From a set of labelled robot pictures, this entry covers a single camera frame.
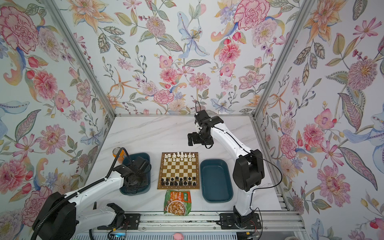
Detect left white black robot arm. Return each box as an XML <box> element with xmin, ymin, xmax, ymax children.
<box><xmin>31</xmin><ymin>148</ymin><xmax>152</xmax><ymax>240</ymax></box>

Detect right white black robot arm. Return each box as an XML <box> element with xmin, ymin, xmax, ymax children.
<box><xmin>188</xmin><ymin>110</ymin><xmax>279</xmax><ymax>229</ymax></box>

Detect white chess piece row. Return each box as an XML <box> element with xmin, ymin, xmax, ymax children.
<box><xmin>162</xmin><ymin>152</ymin><xmax>198</xmax><ymax>159</ymax></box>

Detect black chess piece rows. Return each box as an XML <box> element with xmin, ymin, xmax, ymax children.
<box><xmin>160</xmin><ymin>177</ymin><xmax>198</xmax><ymax>187</ymax></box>

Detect wooden chess board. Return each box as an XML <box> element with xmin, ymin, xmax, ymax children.
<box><xmin>157</xmin><ymin>153</ymin><xmax>200</xmax><ymax>190</ymax></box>

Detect left teal plastic bin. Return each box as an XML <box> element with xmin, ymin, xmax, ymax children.
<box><xmin>120</xmin><ymin>153</ymin><xmax>152</xmax><ymax>196</ymax></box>

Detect teal plastic bin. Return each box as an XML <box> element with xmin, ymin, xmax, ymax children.
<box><xmin>120</xmin><ymin>153</ymin><xmax>152</xmax><ymax>196</ymax></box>
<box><xmin>200</xmin><ymin>159</ymin><xmax>234</xmax><ymax>204</ymax></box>

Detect orange soda can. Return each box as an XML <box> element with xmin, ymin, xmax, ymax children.
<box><xmin>113</xmin><ymin>147</ymin><xmax>126</xmax><ymax>164</ymax></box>

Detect instant noodle snack packet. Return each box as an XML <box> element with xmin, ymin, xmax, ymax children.
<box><xmin>164</xmin><ymin>190</ymin><xmax>192</xmax><ymax>216</ymax></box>

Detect right teal plastic bin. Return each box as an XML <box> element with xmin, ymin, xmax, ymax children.
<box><xmin>200</xmin><ymin>159</ymin><xmax>234</xmax><ymax>204</ymax></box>

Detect pink round object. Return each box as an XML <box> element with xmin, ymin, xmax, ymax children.
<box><xmin>173</xmin><ymin>233</ymin><xmax>185</xmax><ymax>240</ymax></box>

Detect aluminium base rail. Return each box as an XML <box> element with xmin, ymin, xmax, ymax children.
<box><xmin>47</xmin><ymin>211</ymin><xmax>307</xmax><ymax>233</ymax></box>

